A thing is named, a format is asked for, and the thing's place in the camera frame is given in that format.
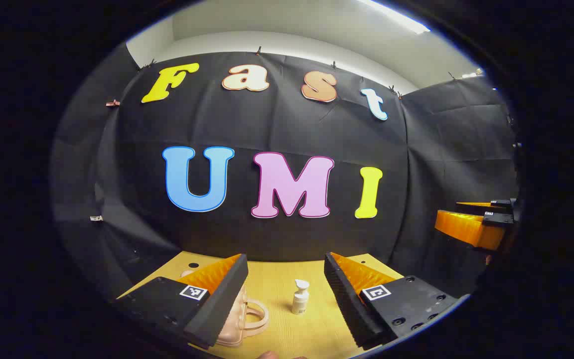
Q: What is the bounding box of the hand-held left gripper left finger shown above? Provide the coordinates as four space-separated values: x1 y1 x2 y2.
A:
113 253 249 350

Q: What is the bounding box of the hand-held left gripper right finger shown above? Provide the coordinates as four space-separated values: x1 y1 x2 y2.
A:
324 252 459 350

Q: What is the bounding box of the white pump bottle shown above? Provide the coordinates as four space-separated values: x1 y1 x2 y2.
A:
291 279 310 315

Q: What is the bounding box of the black backdrop cloth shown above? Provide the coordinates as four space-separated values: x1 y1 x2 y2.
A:
50 42 519 305

